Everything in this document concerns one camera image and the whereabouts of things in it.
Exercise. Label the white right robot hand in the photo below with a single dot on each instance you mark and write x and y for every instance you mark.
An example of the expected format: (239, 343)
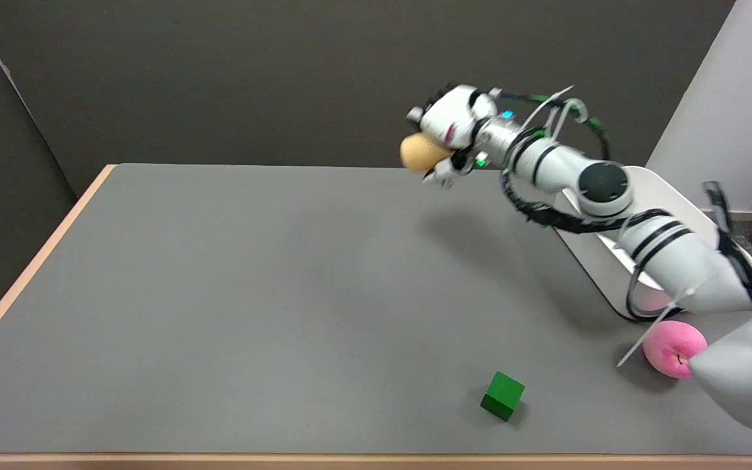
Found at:
(449, 121)

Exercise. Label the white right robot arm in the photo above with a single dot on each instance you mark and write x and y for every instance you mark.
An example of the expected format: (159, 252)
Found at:
(663, 254)

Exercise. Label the white box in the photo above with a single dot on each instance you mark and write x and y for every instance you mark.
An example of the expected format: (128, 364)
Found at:
(611, 261)

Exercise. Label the green cube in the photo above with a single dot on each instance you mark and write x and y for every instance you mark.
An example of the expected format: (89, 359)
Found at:
(502, 395)

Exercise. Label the pink donut toy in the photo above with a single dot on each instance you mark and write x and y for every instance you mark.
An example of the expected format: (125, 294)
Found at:
(671, 348)

